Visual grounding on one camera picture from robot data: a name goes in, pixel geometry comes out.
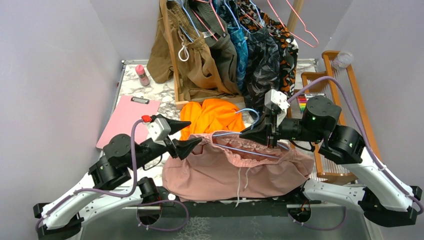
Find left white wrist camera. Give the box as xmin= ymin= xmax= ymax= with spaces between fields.
xmin=141 ymin=115 xmax=171 ymax=142

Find pink clipboard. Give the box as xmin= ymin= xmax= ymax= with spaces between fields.
xmin=96 ymin=95 xmax=161 ymax=150

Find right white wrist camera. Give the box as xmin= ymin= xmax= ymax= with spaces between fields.
xmin=264 ymin=89 xmax=290 ymax=127

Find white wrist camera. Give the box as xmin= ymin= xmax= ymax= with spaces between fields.
xmin=264 ymin=89 xmax=290 ymax=127
xmin=141 ymin=115 xmax=171 ymax=142

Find pink bottle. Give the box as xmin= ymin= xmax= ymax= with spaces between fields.
xmin=135 ymin=64 xmax=150 ymax=87

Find orange camo hanging shorts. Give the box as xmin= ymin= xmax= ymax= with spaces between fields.
xmin=236 ymin=0 xmax=299 ymax=97

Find dark green hanging shorts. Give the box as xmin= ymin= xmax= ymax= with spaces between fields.
xmin=183 ymin=0 xmax=240 ymax=94

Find blue patterned hanging shorts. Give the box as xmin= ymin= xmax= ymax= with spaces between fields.
xmin=215 ymin=0 xmax=249 ymax=92

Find wooden dish rack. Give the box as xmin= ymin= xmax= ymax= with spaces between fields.
xmin=295 ymin=50 xmax=381 ymax=185

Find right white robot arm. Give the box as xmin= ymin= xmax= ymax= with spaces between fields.
xmin=240 ymin=95 xmax=423 ymax=228

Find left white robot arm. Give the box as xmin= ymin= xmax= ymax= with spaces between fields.
xmin=33 ymin=114 xmax=202 ymax=240

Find pink shorts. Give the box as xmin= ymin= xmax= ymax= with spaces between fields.
xmin=161 ymin=133 xmax=315 ymax=202

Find dark leaf print shorts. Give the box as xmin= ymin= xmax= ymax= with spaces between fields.
xmin=231 ymin=0 xmax=282 ymax=114

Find blue wire hanger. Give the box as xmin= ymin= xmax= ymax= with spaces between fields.
xmin=211 ymin=108 xmax=291 ymax=161

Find clear plastic cup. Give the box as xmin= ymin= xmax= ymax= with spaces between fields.
xmin=331 ymin=51 xmax=354 ymax=71

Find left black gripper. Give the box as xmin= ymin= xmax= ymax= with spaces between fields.
xmin=129 ymin=117 xmax=204 ymax=172

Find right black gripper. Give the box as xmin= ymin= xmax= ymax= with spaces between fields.
xmin=240 ymin=108 xmax=325 ymax=149

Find coloured marker set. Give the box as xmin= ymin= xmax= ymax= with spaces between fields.
xmin=296 ymin=93 xmax=326 ymax=114

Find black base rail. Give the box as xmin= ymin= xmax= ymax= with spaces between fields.
xmin=137 ymin=184 xmax=312 ymax=220

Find pink wire hanger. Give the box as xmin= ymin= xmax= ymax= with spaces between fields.
xmin=266 ymin=0 xmax=320 ymax=49

